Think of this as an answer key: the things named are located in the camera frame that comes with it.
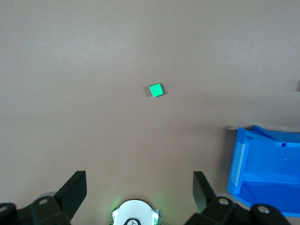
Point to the brown table mat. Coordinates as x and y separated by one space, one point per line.
93 70

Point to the blue plastic bin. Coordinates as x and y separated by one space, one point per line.
269 168

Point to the green cube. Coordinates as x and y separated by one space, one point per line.
156 90

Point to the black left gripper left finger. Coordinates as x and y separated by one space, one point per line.
70 192

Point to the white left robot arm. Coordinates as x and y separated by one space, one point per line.
133 211

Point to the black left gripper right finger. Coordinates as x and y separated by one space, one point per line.
204 194

